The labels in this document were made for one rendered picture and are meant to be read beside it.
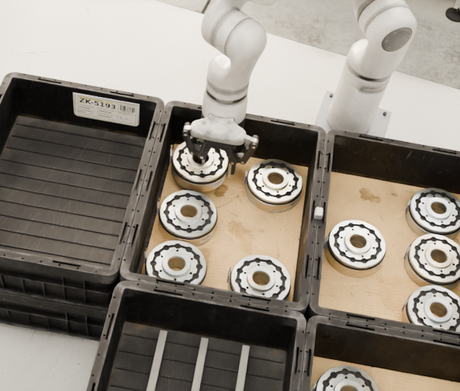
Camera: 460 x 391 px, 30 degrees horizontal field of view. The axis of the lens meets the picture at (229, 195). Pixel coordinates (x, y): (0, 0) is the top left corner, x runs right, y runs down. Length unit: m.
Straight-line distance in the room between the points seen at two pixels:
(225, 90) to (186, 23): 0.74
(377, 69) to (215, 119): 0.36
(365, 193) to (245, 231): 0.25
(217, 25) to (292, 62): 0.74
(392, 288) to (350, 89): 0.41
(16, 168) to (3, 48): 0.49
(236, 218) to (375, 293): 0.28
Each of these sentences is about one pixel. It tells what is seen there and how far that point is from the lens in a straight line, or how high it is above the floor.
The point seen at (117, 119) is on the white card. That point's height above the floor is 0.87.
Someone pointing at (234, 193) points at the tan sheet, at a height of 0.83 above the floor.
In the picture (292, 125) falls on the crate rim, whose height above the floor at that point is 0.93.
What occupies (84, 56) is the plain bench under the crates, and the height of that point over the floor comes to 0.70.
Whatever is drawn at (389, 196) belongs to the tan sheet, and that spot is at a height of 0.83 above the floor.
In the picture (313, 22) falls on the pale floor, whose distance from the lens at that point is 3.27.
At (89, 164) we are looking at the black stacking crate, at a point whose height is 0.83.
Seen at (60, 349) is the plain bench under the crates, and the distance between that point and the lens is 1.54.
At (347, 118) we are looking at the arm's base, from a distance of 1.73.
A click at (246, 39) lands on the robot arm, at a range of 1.29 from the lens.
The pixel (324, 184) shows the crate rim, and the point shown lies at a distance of 1.49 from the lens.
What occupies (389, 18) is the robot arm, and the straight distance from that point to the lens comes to 1.55.
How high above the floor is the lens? 2.05
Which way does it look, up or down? 51 degrees down
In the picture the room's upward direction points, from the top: 9 degrees clockwise
